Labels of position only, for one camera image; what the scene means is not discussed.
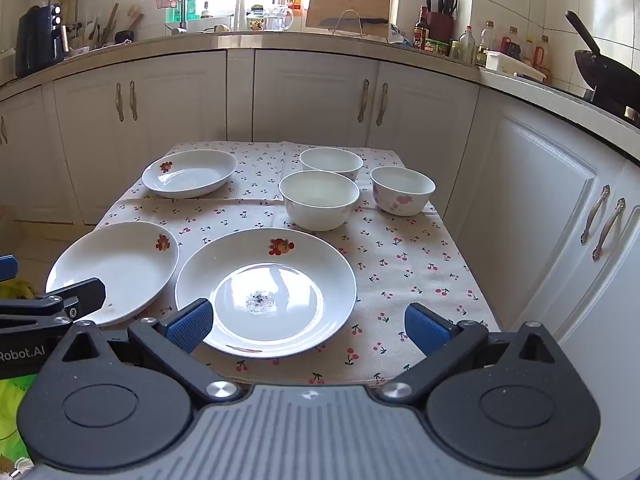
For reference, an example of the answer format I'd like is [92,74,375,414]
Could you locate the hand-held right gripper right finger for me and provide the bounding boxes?
[376,302,569,409]

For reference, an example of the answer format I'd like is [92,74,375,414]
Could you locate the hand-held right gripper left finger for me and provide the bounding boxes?
[49,297,245,409]

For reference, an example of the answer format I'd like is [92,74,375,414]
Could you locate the white deep flower print plate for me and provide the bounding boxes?
[141,149,239,199]
[45,220,180,327]

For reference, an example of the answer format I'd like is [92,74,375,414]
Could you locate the large white flower print plate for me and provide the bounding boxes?
[174,227,358,359]

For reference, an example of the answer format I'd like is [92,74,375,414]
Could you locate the small pink flower bowl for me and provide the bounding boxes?
[370,165,436,217]

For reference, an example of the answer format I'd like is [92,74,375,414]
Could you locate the large white bowl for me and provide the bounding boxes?
[278,170,361,232]

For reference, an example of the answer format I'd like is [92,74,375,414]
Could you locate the medium white bowl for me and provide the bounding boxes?
[299,146,364,184]

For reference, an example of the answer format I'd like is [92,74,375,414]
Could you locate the yellow green plastic bag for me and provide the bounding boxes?
[0,280,41,461]

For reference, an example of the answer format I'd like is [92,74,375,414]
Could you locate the cherry print tablecloth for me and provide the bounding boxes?
[92,139,502,387]

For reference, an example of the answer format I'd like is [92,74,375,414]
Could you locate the black air fryer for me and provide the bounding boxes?
[15,4,66,79]

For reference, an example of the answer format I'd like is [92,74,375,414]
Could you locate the wooden utensils in holders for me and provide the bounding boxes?
[70,2,146,48]

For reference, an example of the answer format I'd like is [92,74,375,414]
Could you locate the white plastic container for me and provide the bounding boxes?
[486,50,547,82]

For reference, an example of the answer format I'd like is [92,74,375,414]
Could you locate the clear glass bottle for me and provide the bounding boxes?
[459,25,476,65]

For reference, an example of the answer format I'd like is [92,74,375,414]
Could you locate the clear bottle yellow cap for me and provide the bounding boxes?
[475,21,496,67]

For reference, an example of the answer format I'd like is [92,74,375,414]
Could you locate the red labelled oil bottle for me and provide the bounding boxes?
[532,35,553,83]

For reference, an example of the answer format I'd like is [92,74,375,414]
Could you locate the dark sauce bottle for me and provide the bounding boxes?
[413,6,431,51]

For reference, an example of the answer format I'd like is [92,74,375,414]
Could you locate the green dish soap bottle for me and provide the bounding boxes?
[166,0,193,23]

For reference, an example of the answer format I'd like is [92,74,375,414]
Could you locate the steel kitchen faucet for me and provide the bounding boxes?
[139,0,189,31]

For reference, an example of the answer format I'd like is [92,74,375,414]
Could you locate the dark red knife block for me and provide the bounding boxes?
[425,0,458,43]

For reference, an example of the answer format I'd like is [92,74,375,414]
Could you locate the beige stone countertop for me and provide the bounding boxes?
[0,30,640,166]

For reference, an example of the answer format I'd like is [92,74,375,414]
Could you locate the black wok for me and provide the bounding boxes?
[565,10,640,121]

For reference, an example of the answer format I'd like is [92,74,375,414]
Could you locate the clear glass jug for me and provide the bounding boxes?
[262,4,295,31]

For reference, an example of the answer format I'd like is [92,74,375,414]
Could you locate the wooden cutting board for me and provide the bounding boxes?
[305,0,392,38]

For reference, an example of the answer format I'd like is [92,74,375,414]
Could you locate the dark bottle red handle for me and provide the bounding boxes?
[500,26,522,61]

